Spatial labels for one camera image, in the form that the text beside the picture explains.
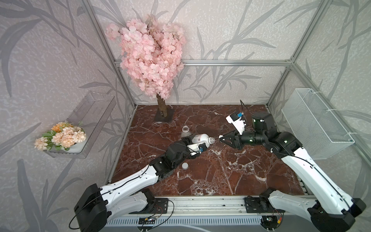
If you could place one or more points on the pink blossom artificial tree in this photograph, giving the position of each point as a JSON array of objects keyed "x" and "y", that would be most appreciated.
[{"x": 152, "y": 54}]

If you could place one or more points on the small clear bottle upright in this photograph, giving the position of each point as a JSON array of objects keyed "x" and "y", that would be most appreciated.
[{"x": 185, "y": 132}]

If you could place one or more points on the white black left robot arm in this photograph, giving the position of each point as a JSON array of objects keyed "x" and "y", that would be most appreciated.
[{"x": 98, "y": 205}]

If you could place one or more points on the white labelled plastic bottle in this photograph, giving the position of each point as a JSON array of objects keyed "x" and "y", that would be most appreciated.
[{"x": 203, "y": 138}]

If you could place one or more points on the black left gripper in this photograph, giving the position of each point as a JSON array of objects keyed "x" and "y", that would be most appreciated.
[{"x": 186, "y": 140}]

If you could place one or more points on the small electronics board with wires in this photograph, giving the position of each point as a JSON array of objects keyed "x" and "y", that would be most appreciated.
[{"x": 146, "y": 220}]

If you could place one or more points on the grey bottle cap on table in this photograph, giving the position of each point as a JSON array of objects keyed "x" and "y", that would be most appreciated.
[{"x": 185, "y": 166}]

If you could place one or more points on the clear acrylic wall shelf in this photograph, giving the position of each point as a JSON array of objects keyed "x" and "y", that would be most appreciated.
[{"x": 91, "y": 114}]

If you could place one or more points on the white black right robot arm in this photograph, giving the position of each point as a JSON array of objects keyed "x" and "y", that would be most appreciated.
[{"x": 333, "y": 210}]

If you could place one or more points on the white wire mesh basket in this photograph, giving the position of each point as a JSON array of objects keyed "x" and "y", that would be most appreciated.
[{"x": 315, "y": 125}]

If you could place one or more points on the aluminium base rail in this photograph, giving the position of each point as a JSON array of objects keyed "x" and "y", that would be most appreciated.
[{"x": 234, "y": 205}]

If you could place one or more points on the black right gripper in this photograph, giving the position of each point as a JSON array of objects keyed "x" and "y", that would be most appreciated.
[{"x": 235, "y": 138}]

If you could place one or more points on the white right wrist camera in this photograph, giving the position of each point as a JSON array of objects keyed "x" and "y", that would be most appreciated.
[{"x": 237, "y": 120}]

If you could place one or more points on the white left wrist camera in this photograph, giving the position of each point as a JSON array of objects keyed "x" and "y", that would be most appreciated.
[{"x": 197, "y": 148}]

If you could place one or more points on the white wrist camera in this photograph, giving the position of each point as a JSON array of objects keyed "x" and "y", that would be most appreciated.
[
  {"x": 197, "y": 148},
  {"x": 237, "y": 120}
]

